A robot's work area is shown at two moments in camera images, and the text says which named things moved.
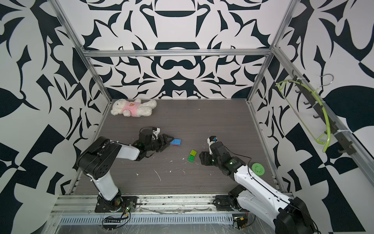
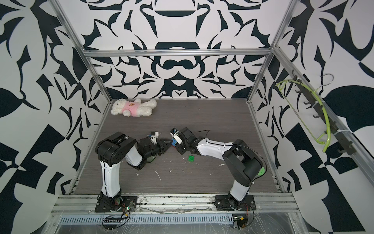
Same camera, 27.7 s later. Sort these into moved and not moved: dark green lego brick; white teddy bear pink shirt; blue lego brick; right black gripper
Moved: right black gripper
Not moved: dark green lego brick; white teddy bear pink shirt; blue lego brick
